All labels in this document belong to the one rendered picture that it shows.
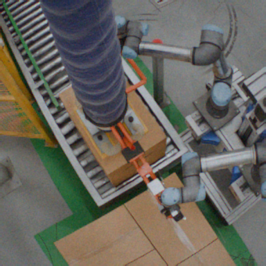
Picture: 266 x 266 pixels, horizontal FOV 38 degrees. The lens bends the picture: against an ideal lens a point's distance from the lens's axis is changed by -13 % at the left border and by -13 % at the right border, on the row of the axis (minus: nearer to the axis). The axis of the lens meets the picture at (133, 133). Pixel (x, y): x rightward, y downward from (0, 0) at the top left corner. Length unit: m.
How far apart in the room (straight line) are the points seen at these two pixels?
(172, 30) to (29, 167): 1.80
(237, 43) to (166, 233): 2.00
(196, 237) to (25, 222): 1.51
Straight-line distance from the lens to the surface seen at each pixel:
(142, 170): 2.19
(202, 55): 1.98
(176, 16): 4.06
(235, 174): 2.58
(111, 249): 2.86
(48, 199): 3.54
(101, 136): 2.34
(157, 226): 2.85
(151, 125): 2.57
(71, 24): 1.25
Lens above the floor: 3.39
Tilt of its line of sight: 73 degrees down
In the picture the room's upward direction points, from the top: 10 degrees counter-clockwise
